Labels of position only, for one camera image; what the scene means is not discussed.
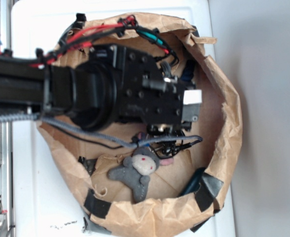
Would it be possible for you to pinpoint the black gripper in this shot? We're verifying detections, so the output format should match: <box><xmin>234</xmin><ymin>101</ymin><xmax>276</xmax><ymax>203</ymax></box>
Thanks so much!
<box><xmin>113</xmin><ymin>45</ymin><xmax>202</xmax><ymax>136</ymax></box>

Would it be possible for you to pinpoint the dark blue twisted rope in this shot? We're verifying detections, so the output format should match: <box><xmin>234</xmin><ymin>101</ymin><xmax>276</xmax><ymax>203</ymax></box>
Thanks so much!
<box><xmin>180</xmin><ymin>59</ymin><xmax>196</xmax><ymax>83</ymax></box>

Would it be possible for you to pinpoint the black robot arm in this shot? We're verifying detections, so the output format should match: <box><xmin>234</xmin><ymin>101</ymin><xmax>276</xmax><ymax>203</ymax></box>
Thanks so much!
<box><xmin>0</xmin><ymin>44</ymin><xmax>202</xmax><ymax>135</ymax></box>

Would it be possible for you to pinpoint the grey plush donkey toy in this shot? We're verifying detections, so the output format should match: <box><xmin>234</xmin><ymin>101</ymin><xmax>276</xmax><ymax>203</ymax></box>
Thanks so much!
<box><xmin>107</xmin><ymin>145</ymin><xmax>174</xmax><ymax>203</ymax></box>

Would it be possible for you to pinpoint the brown paper lined bin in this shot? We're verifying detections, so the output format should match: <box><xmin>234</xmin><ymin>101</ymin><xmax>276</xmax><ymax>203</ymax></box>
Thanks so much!
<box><xmin>37</xmin><ymin>12</ymin><xmax>243</xmax><ymax>237</ymax></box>

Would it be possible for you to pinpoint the white plastic tray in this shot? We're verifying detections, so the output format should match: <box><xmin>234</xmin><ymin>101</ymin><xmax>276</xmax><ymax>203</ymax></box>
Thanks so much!
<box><xmin>10</xmin><ymin>0</ymin><xmax>237</xmax><ymax>237</ymax></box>

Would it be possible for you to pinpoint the red and black cable bundle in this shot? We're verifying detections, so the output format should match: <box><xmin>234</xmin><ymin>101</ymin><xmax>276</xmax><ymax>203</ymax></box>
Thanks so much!
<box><xmin>28</xmin><ymin>14</ymin><xmax>180</xmax><ymax>71</ymax></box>

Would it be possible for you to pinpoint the grey braided cable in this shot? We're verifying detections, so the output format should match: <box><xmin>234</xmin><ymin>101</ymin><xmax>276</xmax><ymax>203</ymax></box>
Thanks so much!
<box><xmin>0</xmin><ymin>112</ymin><xmax>204</xmax><ymax>150</ymax></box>

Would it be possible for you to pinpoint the aluminium frame rail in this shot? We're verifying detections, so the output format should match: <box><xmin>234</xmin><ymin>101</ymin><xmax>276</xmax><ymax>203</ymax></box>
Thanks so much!
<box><xmin>0</xmin><ymin>0</ymin><xmax>15</xmax><ymax>237</ymax></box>

